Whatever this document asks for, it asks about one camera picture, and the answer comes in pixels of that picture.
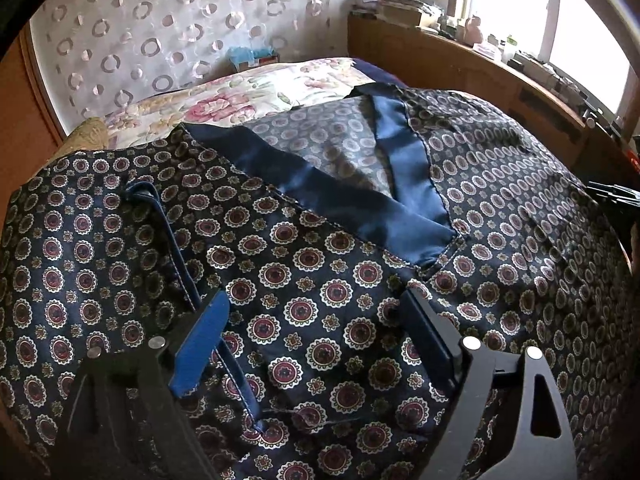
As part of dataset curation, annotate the blue tissue box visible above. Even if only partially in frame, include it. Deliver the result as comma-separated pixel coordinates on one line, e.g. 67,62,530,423
227,46,281,73

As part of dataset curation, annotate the tan woven pillow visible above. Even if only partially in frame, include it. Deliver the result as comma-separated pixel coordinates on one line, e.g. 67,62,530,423
65,117,111,153

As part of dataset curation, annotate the brown wooden wardrobe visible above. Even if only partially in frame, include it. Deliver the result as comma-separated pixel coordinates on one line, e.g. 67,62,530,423
0,35,63,201

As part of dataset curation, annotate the bright window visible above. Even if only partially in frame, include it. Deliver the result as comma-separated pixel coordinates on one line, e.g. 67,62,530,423
452,0,633,116

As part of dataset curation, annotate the navy medallion print pajama shirt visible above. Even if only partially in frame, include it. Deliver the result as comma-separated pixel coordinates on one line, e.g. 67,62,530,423
0,82,636,480

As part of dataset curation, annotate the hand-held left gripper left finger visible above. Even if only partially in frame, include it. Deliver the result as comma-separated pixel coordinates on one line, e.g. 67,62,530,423
50,290,236,480

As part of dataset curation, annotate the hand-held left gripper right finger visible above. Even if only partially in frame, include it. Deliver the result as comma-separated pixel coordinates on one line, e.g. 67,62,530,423
400,287,578,480

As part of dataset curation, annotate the pink floral quilt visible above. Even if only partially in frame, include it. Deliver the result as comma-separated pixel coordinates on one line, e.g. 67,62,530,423
102,57,373,136

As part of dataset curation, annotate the stack of papers and books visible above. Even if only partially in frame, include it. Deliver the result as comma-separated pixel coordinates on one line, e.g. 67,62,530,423
350,0,446,28

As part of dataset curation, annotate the white circle pattern curtain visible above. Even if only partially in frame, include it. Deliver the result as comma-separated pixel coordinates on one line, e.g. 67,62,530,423
30,0,411,136

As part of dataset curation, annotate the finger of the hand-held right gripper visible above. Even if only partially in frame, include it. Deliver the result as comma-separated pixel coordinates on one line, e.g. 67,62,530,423
587,180,640,207

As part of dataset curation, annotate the navy bed sheet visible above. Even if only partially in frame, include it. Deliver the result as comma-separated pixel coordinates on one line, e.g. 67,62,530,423
350,57,401,86

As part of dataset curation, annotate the wooden headboard cabinet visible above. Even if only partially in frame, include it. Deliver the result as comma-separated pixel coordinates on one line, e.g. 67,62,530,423
347,12,640,196

